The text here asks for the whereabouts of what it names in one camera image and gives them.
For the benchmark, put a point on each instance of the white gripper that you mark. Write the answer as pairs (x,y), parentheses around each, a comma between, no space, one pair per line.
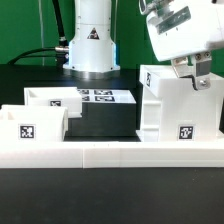
(180,28)

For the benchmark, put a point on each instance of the white drawer cabinet box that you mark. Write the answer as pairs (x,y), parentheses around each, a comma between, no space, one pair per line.
(173,111)

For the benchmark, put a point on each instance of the white drawer tray front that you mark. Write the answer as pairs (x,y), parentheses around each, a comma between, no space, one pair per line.
(19,123)

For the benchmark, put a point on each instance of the white drawer tray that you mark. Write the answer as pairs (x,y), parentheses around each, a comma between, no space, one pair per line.
(68,97)
(19,123)

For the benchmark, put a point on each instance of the white drawer tray rear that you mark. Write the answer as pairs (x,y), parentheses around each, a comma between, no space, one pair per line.
(68,97)

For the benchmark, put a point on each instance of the white tag sheet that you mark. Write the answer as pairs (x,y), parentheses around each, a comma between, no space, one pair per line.
(107,96)

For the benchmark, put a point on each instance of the white L-shaped border fence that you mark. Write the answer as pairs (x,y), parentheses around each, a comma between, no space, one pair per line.
(112,154)

